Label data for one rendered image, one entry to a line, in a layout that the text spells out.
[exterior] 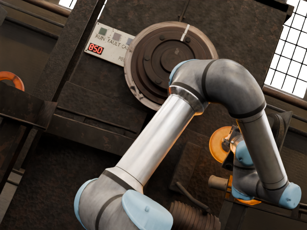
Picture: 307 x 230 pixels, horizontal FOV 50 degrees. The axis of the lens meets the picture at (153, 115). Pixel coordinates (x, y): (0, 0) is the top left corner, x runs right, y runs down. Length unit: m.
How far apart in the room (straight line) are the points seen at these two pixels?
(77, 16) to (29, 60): 4.09
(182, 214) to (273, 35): 1.11
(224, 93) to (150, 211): 0.34
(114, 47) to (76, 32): 2.77
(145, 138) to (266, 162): 0.34
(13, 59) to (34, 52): 0.52
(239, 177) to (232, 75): 0.41
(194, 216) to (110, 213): 0.75
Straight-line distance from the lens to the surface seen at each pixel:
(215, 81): 0.82
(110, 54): 1.79
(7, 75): 1.75
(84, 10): 4.66
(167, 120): 0.82
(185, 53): 1.57
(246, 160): 1.07
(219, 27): 1.90
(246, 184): 1.09
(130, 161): 0.79
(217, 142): 1.38
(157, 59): 1.55
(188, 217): 1.40
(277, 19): 2.02
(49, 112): 1.40
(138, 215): 0.65
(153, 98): 1.56
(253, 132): 0.88
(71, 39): 4.52
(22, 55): 8.65
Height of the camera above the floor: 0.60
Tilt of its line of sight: 9 degrees up
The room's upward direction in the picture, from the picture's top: 22 degrees clockwise
